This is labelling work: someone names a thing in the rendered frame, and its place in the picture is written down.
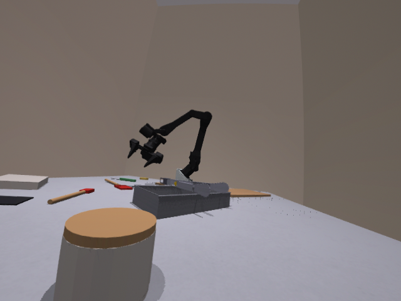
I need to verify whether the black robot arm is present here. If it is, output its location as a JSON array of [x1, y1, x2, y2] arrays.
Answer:
[[139, 109, 212, 178]]

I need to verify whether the grey canister with tan lid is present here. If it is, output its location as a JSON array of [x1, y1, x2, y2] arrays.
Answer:
[[53, 208, 157, 301]]

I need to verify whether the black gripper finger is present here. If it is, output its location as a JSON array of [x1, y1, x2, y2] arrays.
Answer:
[[144, 155, 159, 167], [128, 142, 136, 158]]

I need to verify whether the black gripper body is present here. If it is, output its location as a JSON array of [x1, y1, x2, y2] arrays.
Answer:
[[130, 139, 163, 164]]

